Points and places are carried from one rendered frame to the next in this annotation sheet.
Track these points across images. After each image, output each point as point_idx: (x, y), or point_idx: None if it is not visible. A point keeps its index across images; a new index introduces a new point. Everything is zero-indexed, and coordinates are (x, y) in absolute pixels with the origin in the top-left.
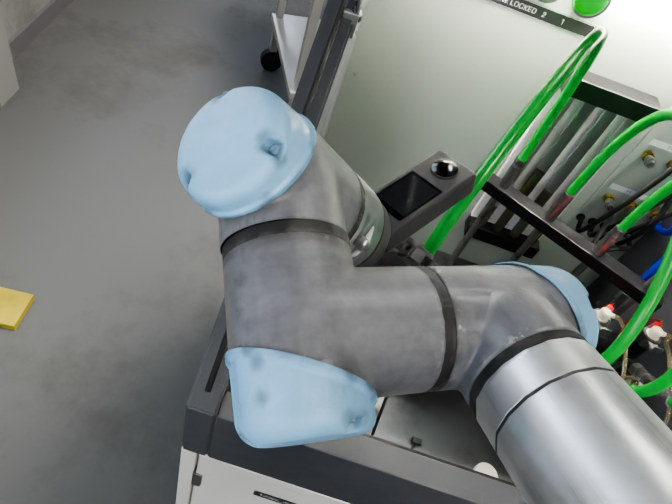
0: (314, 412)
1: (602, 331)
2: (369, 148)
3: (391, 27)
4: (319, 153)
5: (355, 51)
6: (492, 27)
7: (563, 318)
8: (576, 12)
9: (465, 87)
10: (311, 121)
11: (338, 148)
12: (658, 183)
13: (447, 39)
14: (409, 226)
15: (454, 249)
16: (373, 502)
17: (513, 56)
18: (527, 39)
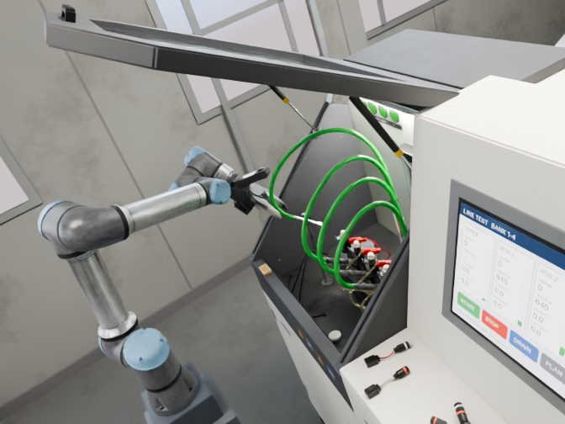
0: (170, 188)
1: (361, 260)
2: (380, 190)
3: (361, 134)
4: (200, 156)
5: (359, 145)
6: None
7: (203, 182)
8: (393, 120)
9: (388, 157)
10: (297, 166)
11: (373, 190)
12: None
13: (374, 136)
14: (242, 182)
15: None
16: (289, 322)
17: None
18: (390, 134)
